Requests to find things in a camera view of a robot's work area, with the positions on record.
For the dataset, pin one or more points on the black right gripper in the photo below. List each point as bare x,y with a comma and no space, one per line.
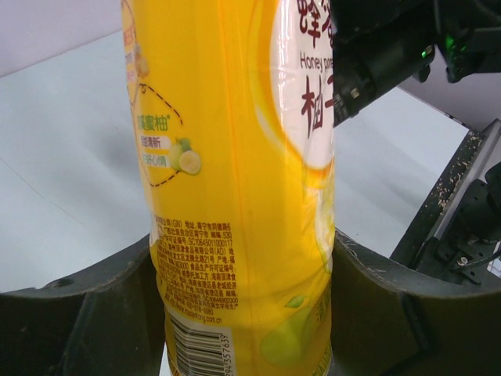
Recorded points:
377,46

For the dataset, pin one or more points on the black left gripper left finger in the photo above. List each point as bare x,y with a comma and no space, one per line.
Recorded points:
107,319

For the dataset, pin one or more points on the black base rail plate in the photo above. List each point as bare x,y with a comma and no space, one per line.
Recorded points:
455,235

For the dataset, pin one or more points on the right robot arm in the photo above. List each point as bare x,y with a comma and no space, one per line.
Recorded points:
467,35

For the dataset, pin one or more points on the yellow juice bottle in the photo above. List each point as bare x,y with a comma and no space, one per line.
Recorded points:
232,111

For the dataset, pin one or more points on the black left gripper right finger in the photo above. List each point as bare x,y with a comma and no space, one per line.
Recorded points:
390,320

